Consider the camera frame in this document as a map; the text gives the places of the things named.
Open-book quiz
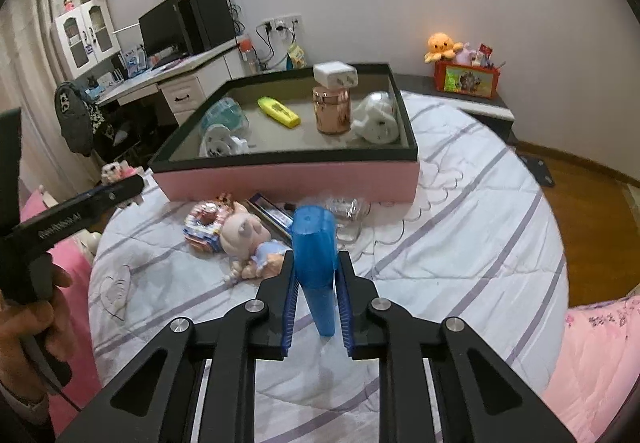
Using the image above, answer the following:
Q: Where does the blue plastic case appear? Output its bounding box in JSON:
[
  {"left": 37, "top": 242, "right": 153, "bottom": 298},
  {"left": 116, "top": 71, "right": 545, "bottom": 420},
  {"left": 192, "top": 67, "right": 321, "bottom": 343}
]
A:
[{"left": 291, "top": 205, "right": 337, "bottom": 338}]

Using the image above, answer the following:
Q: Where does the rose gold round jar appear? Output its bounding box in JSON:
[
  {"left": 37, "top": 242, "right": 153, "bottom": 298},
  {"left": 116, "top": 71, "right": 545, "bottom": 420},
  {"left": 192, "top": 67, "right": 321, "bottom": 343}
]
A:
[{"left": 312, "top": 86, "right": 350, "bottom": 136}]

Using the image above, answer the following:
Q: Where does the yellow highlighter marker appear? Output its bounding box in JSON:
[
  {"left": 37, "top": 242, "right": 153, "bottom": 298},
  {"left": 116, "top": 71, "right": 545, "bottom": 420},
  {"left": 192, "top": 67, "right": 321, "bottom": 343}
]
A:
[{"left": 257, "top": 96, "right": 300, "bottom": 129}]

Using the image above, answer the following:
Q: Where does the white power adapter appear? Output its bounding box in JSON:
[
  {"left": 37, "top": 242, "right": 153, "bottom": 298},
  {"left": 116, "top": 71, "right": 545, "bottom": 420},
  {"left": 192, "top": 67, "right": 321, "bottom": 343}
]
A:
[{"left": 312, "top": 61, "right": 359, "bottom": 90}]

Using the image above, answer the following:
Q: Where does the person's left hand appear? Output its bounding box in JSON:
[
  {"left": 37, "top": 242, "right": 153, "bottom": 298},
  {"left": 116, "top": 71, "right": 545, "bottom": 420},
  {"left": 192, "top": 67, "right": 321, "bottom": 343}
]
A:
[{"left": 0, "top": 264, "right": 76, "bottom": 404}]

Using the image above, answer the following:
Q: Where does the pink pillow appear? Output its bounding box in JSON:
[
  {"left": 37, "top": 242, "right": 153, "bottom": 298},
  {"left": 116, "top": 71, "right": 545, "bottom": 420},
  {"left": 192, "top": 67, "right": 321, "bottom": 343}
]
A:
[{"left": 21, "top": 189, "right": 102, "bottom": 435}]

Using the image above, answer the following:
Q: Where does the clear glass cup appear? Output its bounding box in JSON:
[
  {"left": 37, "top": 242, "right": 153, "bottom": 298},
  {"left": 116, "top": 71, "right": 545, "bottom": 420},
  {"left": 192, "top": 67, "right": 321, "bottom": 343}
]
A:
[{"left": 324, "top": 197, "right": 370, "bottom": 245}]

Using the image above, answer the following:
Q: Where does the white striped bed sheet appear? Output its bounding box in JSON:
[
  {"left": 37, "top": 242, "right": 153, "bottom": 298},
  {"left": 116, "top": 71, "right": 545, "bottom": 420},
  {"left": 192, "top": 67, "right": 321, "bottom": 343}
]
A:
[{"left": 88, "top": 93, "right": 568, "bottom": 442}]

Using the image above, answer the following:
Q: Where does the black jacket on chair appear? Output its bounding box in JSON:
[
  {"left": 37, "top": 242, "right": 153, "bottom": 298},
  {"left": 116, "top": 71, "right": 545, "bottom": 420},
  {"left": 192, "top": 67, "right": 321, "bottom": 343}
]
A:
[{"left": 54, "top": 81, "right": 104, "bottom": 157}]

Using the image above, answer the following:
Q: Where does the blue gold tube box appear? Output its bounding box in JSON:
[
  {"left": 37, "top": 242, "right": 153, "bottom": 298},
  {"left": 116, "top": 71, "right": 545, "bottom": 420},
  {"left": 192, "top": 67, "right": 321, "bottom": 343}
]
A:
[{"left": 246, "top": 193, "right": 293, "bottom": 243}]

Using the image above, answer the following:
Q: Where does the pig doll blue dress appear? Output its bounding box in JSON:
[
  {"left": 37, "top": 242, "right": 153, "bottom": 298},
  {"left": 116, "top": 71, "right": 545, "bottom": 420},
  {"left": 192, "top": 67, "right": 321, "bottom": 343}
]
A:
[{"left": 219, "top": 203, "right": 288, "bottom": 285}]

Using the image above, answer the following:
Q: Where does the beige curtain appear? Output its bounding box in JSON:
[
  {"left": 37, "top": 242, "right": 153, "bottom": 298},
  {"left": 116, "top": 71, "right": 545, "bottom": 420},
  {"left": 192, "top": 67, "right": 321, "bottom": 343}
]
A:
[{"left": 1, "top": 0, "right": 100, "bottom": 200}]

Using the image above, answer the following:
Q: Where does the colourful round toy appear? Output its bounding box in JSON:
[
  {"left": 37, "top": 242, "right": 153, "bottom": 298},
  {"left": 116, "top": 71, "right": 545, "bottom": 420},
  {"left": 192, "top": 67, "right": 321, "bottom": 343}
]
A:
[{"left": 183, "top": 194, "right": 234, "bottom": 253}]

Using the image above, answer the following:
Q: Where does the pink black storage tray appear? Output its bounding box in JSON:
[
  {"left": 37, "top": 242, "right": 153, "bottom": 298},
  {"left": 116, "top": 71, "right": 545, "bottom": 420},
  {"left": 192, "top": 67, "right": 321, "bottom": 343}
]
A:
[{"left": 150, "top": 63, "right": 420, "bottom": 204}]

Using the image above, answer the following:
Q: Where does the white glass door cabinet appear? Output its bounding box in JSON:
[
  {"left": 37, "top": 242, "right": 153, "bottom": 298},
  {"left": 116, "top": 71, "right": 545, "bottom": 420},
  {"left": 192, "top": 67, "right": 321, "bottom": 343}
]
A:
[{"left": 52, "top": 0, "right": 120, "bottom": 80}]

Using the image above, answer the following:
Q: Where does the pink quilt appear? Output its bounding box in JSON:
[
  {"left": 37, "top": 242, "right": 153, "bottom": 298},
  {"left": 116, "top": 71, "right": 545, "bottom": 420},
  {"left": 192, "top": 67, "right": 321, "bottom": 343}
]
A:
[{"left": 542, "top": 296, "right": 639, "bottom": 442}]

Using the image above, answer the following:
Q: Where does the white desk with drawers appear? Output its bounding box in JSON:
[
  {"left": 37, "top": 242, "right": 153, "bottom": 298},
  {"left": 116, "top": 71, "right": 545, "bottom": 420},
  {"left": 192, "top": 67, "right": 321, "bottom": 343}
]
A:
[{"left": 98, "top": 39, "right": 247, "bottom": 125}]

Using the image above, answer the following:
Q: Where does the black white low cabinet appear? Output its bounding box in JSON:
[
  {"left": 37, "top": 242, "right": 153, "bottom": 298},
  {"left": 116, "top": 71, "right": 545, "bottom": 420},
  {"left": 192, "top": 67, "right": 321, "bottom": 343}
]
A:
[{"left": 394, "top": 74, "right": 518, "bottom": 146}]

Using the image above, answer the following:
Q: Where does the black computer monitor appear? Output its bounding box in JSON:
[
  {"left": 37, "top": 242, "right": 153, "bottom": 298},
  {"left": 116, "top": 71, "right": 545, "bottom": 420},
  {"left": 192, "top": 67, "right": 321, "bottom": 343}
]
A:
[{"left": 138, "top": 0, "right": 188, "bottom": 56}]

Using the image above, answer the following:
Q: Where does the red picture storage box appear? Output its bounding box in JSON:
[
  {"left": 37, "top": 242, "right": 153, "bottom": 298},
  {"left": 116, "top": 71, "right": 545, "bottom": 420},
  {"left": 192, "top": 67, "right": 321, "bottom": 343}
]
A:
[{"left": 434, "top": 61, "right": 500, "bottom": 99}]

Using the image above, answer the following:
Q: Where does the yellow snack bag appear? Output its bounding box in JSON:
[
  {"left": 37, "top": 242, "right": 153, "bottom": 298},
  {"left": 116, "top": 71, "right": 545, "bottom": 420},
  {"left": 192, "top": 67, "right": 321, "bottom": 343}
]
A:
[{"left": 286, "top": 42, "right": 307, "bottom": 70}]

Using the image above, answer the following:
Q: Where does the black computer tower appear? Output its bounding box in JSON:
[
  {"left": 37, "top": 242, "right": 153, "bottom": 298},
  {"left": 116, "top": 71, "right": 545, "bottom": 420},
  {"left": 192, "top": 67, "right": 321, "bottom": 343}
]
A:
[{"left": 177, "top": 0, "right": 236, "bottom": 55}]

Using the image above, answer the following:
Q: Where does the orange octopus plush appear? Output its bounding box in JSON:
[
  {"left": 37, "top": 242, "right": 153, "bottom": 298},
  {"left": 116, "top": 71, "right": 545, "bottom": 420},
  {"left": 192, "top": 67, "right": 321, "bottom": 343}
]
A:
[{"left": 424, "top": 33, "right": 464, "bottom": 64}]

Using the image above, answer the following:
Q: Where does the white wall socket strip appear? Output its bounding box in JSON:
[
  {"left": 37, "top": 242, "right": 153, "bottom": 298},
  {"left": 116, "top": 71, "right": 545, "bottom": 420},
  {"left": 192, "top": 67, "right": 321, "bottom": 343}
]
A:
[{"left": 260, "top": 13, "right": 302, "bottom": 32}]

